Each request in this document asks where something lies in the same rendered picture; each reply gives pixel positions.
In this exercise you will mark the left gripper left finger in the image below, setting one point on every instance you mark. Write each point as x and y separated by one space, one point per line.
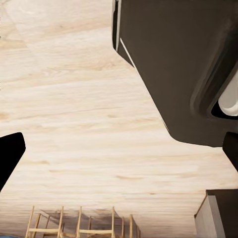
12 148

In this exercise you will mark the straight chair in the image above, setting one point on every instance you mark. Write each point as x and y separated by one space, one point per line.
49 232
99 233

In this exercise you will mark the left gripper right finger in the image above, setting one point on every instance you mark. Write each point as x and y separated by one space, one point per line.
230 148

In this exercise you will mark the fridge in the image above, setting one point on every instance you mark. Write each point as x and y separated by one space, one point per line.
218 214

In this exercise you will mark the breakfast table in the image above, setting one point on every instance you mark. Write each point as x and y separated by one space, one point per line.
39 214

